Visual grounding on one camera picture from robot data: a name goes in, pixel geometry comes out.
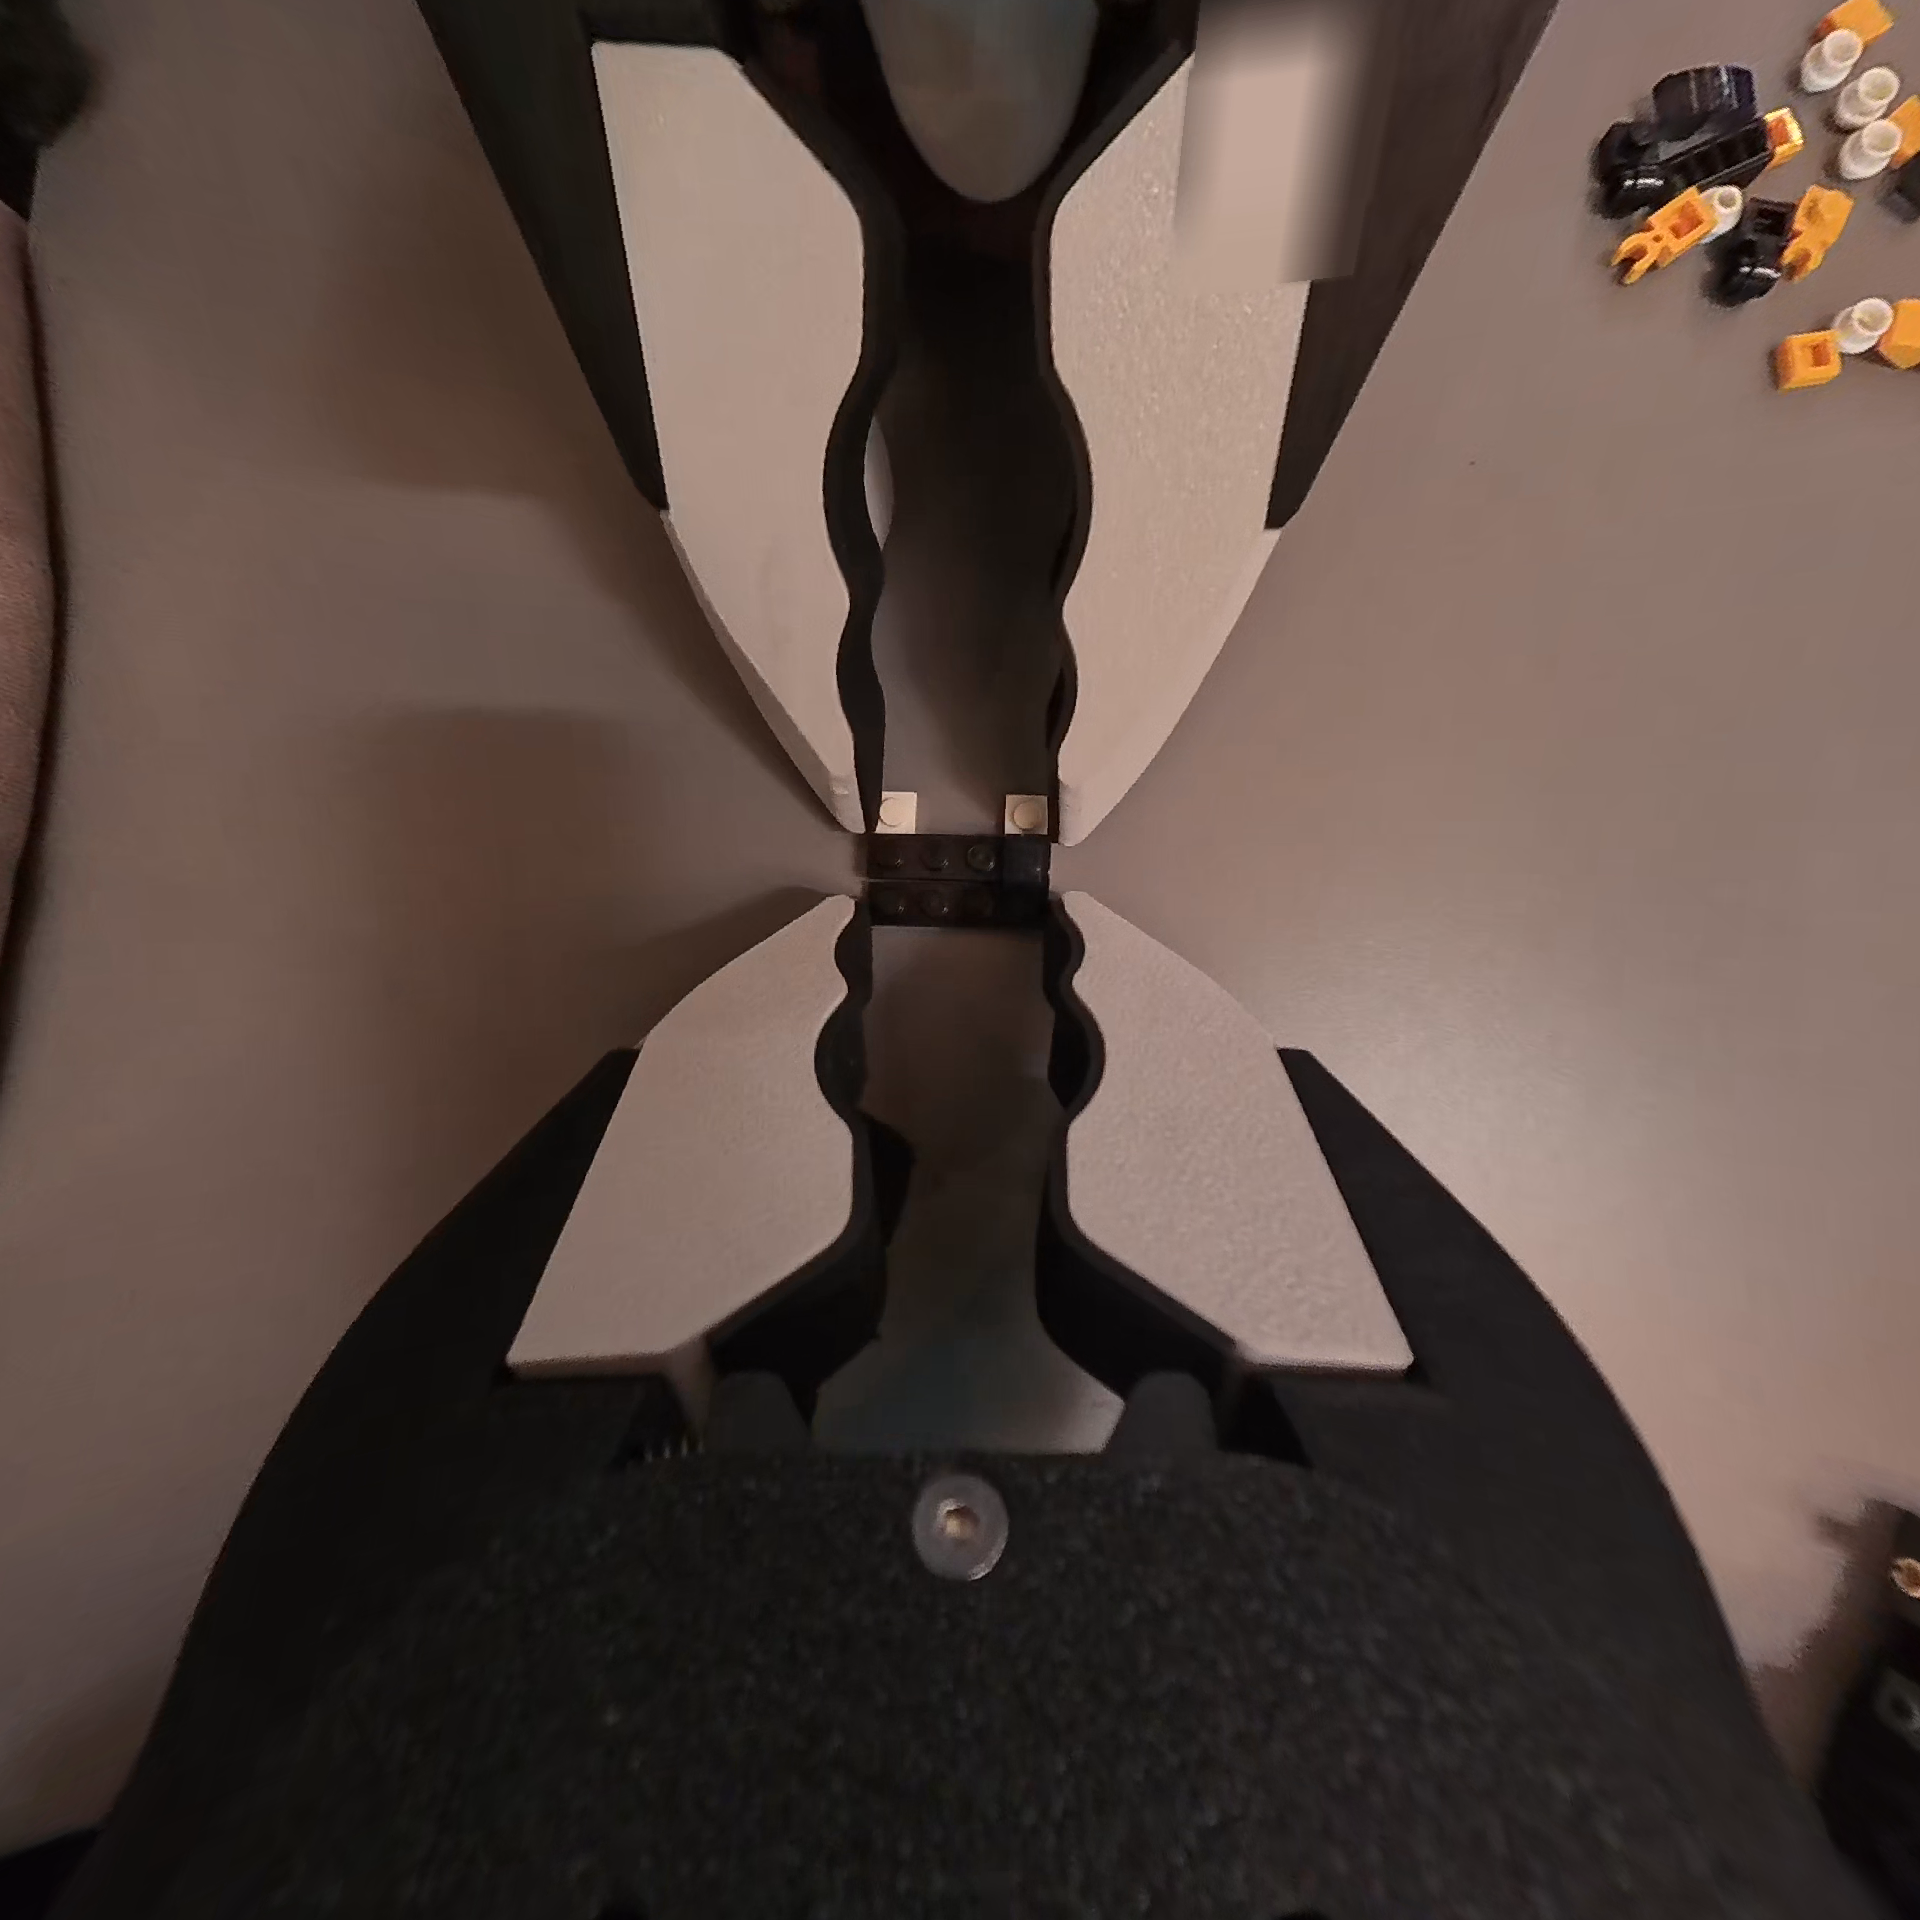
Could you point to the dark fleece jacket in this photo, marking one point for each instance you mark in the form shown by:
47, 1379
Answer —
38, 90

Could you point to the partly built lego car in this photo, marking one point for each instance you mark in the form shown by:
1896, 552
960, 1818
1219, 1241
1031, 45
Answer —
1875, 1724

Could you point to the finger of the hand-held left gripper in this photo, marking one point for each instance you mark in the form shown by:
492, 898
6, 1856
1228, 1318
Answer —
734, 376
1170, 493

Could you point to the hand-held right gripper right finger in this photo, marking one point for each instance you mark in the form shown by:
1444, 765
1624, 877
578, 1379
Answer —
1215, 1184

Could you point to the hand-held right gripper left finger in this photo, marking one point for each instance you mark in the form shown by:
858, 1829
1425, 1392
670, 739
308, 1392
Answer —
704, 1184

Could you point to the pile of small lego pieces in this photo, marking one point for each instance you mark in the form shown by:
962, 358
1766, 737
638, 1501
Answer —
1664, 141

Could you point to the black plate with white studs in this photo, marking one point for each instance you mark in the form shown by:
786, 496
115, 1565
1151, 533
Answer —
937, 858

